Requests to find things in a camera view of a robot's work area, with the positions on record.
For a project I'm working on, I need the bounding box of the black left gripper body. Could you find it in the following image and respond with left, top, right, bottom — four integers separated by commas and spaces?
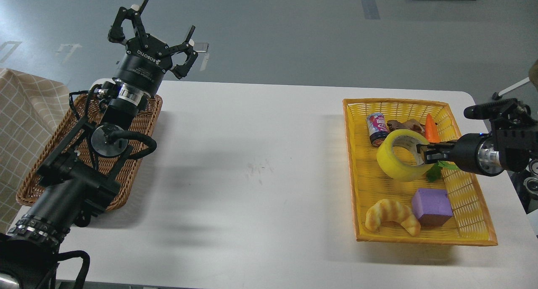
113, 35, 172, 95

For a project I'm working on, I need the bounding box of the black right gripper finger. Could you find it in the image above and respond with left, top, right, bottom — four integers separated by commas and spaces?
416, 141, 456, 151

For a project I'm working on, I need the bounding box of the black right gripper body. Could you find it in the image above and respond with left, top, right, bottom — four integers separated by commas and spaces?
420, 134, 504, 177

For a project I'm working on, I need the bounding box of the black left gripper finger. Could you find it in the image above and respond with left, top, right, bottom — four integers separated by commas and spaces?
158, 25, 198, 80
108, 0, 150, 54

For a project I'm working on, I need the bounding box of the yellow tape roll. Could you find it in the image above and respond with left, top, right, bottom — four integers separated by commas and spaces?
376, 129, 434, 182

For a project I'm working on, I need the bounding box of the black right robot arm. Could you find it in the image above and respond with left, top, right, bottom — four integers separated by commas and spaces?
416, 98, 538, 213

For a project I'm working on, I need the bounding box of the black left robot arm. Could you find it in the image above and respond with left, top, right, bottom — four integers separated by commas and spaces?
1, 0, 198, 289

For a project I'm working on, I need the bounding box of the orange toy carrot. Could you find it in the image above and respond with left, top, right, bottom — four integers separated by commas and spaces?
425, 113, 462, 183

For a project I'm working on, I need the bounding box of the brown toy animal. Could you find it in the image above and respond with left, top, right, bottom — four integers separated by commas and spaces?
386, 119, 425, 136

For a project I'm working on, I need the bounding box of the small drink can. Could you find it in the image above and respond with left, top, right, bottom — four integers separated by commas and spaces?
366, 112, 390, 147

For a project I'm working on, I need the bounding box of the yellow plastic basket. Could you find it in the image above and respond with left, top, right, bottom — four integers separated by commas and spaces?
343, 98, 498, 246

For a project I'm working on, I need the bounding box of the purple block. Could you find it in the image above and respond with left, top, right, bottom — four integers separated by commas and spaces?
411, 188, 454, 226

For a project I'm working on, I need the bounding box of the white chair base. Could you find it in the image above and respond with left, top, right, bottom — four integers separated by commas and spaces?
491, 77, 530, 101

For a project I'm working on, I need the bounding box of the brown wicker basket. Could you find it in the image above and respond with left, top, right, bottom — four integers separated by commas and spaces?
16, 95, 163, 212

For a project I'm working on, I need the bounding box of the toy croissant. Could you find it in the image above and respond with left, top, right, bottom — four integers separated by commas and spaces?
365, 199, 421, 236

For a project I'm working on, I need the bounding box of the beige checkered cloth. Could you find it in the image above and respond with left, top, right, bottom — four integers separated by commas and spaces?
0, 68, 69, 233

